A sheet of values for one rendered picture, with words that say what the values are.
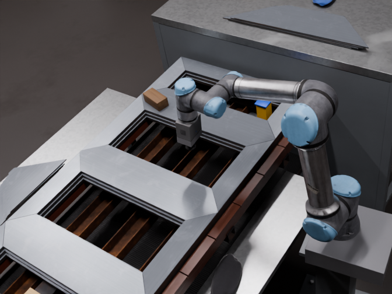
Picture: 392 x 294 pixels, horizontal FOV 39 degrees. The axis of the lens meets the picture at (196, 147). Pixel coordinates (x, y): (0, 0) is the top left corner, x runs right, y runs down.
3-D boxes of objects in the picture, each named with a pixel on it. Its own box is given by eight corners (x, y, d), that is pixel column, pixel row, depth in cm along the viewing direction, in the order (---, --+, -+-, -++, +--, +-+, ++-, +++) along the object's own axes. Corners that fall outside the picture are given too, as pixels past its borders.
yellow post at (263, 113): (259, 136, 260) (255, 105, 247) (264, 129, 263) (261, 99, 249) (268, 139, 257) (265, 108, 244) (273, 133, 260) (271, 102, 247)
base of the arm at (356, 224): (365, 218, 209) (368, 200, 203) (351, 246, 200) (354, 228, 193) (327, 205, 216) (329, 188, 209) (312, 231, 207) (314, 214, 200)
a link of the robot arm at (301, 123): (353, 223, 193) (333, 90, 164) (333, 251, 185) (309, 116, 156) (322, 214, 201) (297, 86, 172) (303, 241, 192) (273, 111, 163)
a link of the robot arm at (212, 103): (233, 90, 191) (207, 80, 196) (214, 107, 185) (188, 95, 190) (233, 107, 196) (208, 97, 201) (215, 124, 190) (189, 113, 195)
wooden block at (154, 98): (144, 101, 263) (142, 93, 260) (154, 95, 266) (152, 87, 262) (158, 111, 256) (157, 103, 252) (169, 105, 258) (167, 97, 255)
